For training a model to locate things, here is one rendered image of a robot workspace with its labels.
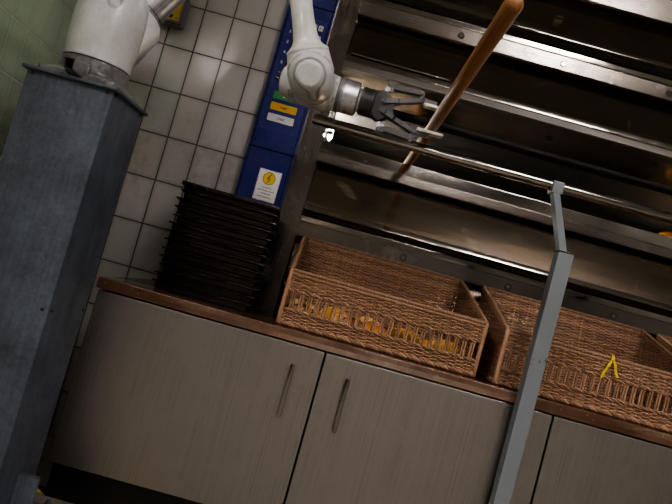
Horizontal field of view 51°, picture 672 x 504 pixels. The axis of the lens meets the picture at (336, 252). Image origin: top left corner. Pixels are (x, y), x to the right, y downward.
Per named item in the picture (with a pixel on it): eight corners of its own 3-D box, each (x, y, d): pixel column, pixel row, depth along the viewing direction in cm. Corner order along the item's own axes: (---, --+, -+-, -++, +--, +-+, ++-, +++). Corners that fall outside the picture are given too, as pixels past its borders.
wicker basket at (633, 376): (459, 364, 235) (480, 283, 236) (625, 411, 234) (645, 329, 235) (490, 383, 186) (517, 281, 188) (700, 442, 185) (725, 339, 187)
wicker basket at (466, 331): (279, 314, 235) (302, 234, 236) (443, 360, 236) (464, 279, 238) (272, 322, 186) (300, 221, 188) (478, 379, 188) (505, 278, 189)
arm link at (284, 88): (333, 116, 191) (331, 111, 178) (277, 101, 191) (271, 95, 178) (343, 77, 190) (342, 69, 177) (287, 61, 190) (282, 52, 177)
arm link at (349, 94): (333, 115, 190) (354, 121, 190) (333, 106, 181) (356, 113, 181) (342, 83, 190) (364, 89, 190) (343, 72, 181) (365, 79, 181)
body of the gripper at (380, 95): (362, 89, 189) (396, 98, 189) (354, 119, 189) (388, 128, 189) (364, 80, 182) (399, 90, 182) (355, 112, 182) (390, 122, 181)
